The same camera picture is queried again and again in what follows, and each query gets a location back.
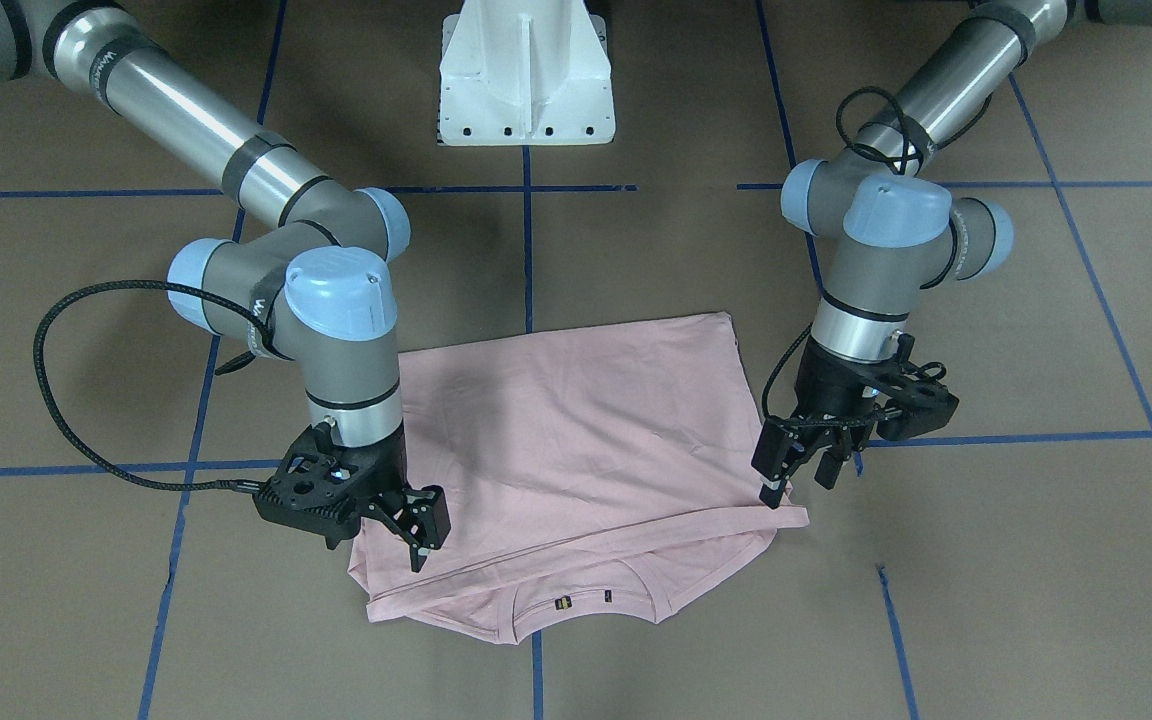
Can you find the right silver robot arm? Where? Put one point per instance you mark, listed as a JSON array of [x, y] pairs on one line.
[[315, 290]]

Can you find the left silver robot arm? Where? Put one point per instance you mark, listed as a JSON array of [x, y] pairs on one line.
[[897, 235]]

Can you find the pink Snoopy t-shirt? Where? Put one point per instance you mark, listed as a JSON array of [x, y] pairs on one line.
[[599, 469]]

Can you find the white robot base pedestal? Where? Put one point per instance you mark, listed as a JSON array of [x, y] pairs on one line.
[[515, 73]]

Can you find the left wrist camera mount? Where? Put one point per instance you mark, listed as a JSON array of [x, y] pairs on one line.
[[918, 400]]

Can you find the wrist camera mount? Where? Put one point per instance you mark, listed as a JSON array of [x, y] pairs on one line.
[[295, 494], [918, 400]]

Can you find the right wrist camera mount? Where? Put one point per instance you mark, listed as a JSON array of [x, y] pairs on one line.
[[295, 494]]

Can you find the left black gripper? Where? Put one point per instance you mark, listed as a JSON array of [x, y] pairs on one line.
[[829, 393]]

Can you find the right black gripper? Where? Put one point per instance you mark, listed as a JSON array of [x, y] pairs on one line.
[[383, 479]]

